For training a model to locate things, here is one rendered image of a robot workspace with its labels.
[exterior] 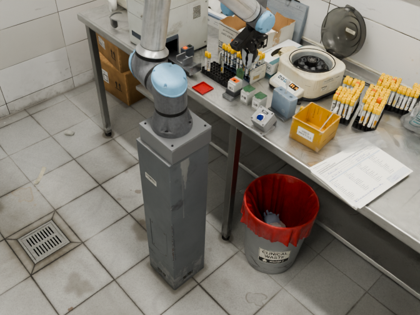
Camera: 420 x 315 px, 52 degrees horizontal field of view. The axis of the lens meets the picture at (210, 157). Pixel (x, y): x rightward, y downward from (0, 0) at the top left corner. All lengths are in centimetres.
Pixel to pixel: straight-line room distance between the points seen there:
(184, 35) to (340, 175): 99
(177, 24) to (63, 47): 149
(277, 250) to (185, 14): 117
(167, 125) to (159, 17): 36
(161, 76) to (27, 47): 191
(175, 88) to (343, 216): 122
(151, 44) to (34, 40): 184
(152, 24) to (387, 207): 98
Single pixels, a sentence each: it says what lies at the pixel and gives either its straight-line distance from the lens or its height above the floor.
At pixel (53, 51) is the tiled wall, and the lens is 336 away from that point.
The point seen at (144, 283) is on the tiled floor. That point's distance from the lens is 229.
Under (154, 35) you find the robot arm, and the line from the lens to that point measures 150.
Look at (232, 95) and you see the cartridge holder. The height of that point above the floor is 90.
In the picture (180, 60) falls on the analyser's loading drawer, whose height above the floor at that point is 92.
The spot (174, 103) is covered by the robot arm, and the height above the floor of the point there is 110.
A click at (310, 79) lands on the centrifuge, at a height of 99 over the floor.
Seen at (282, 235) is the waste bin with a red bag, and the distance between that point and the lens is 199.
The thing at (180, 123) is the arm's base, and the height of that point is 100.
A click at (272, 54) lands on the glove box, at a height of 93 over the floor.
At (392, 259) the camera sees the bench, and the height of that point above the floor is 27.
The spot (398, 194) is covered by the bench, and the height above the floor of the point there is 87.
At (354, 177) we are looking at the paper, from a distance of 160.
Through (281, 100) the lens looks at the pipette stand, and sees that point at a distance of 177.
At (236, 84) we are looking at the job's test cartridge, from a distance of 184.
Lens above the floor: 197
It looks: 44 degrees down
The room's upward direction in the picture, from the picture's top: 3 degrees clockwise
